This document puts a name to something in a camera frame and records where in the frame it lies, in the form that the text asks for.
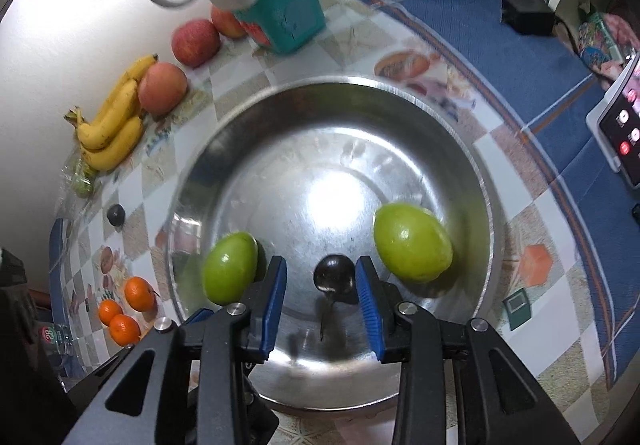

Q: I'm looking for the bunch of yellow bananas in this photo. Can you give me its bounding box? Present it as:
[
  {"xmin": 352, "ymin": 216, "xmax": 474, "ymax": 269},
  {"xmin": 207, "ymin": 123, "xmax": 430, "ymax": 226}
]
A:
[{"xmin": 64, "ymin": 54, "xmax": 160, "ymax": 172}]

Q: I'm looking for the green mango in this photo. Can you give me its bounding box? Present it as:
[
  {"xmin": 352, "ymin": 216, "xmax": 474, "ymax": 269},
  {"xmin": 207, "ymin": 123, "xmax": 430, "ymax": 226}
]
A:
[
  {"xmin": 373, "ymin": 202, "xmax": 454, "ymax": 283},
  {"xmin": 201, "ymin": 231, "xmax": 260, "ymax": 306}
]

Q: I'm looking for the clear bag of small jujubes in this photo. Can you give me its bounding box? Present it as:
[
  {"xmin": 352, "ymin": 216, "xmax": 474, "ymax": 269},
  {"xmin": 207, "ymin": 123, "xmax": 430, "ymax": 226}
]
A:
[{"xmin": 57, "ymin": 160, "xmax": 101, "ymax": 206}]

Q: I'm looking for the smartphone on white stand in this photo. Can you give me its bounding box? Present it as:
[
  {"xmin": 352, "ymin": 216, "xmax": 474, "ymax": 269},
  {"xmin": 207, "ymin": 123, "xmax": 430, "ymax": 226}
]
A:
[{"xmin": 586, "ymin": 52, "xmax": 640, "ymax": 190}]

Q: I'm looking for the teal plastic box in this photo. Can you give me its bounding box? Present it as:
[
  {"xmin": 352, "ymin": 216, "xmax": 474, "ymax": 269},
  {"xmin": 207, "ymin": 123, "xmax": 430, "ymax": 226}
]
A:
[{"xmin": 234, "ymin": 0, "xmax": 326, "ymax": 56}]

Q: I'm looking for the colourful printed packet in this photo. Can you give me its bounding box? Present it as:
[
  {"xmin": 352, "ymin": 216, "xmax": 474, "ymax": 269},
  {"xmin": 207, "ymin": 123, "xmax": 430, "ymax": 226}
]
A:
[{"xmin": 577, "ymin": 12, "xmax": 640, "ymax": 76}]

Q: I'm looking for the red apple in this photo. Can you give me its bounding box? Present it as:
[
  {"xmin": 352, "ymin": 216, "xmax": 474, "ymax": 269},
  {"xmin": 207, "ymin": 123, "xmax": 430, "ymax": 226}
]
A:
[
  {"xmin": 211, "ymin": 5, "xmax": 248, "ymax": 38},
  {"xmin": 171, "ymin": 19, "xmax": 222, "ymax": 67},
  {"xmin": 138, "ymin": 62, "xmax": 189, "ymax": 115}
]

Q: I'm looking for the black power adapter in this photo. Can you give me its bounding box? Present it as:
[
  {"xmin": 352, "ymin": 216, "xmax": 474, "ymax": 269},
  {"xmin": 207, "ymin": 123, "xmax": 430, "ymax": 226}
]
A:
[{"xmin": 501, "ymin": 0, "xmax": 557, "ymax": 36}]

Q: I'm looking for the stainless steel basin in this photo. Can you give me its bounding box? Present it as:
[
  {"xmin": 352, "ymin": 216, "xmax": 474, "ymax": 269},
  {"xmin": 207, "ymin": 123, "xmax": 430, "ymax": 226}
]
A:
[{"xmin": 164, "ymin": 74, "xmax": 506, "ymax": 413}]

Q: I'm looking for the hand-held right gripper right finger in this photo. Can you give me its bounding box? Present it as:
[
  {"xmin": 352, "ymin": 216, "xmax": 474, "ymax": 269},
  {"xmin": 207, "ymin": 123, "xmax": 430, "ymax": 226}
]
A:
[{"xmin": 354, "ymin": 255, "xmax": 583, "ymax": 445}]

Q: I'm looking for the clear glass mug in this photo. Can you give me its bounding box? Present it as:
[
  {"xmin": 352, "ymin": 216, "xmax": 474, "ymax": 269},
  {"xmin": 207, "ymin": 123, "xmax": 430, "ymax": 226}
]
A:
[{"xmin": 37, "ymin": 322, "xmax": 88, "ymax": 376}]

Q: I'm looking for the orange mandarin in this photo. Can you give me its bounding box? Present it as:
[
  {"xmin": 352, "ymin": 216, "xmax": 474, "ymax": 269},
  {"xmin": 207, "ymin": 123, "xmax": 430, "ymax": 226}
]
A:
[
  {"xmin": 109, "ymin": 314, "xmax": 142, "ymax": 345},
  {"xmin": 124, "ymin": 276, "xmax": 157, "ymax": 312},
  {"xmin": 98, "ymin": 300, "xmax": 124, "ymax": 326}
]

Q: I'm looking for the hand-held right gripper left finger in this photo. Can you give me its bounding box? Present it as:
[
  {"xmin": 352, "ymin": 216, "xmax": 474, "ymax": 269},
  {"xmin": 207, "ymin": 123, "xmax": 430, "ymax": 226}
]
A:
[{"xmin": 62, "ymin": 255, "xmax": 288, "ymax": 445}]

